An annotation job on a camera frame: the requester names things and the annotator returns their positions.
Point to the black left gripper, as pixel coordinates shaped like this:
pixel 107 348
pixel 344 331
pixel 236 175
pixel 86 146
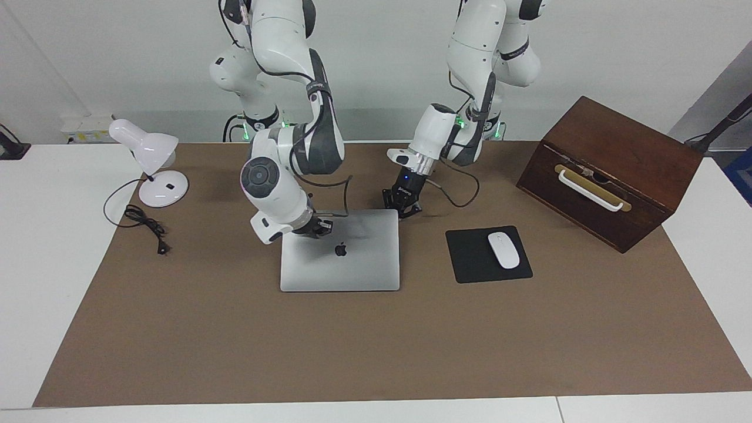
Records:
pixel 408 183

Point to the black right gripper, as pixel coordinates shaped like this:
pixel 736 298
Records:
pixel 306 227

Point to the grey aluminium laptop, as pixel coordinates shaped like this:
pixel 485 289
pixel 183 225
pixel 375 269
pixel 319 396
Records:
pixel 352 264

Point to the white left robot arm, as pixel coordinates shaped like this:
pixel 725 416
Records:
pixel 476 41

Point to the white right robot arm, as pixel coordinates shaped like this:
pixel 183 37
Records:
pixel 282 41

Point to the black mouse pad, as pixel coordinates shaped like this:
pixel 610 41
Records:
pixel 470 258

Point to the white computer mouse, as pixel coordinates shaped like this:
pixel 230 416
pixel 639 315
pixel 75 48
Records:
pixel 504 250

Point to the brown paper table cover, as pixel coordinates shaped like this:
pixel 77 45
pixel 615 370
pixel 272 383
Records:
pixel 376 346

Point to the white desk lamp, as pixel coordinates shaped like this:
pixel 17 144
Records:
pixel 154 150

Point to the dark brown wooden box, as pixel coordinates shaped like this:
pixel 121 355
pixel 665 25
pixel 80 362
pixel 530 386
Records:
pixel 623 147

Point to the white power strip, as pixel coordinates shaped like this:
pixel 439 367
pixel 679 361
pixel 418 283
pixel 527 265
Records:
pixel 88 129

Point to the black table clamp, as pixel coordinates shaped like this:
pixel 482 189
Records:
pixel 12 148

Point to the black stand pole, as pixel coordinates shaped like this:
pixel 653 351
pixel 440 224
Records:
pixel 719 126

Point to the blue crate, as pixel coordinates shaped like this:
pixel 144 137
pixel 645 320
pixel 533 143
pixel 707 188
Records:
pixel 741 176

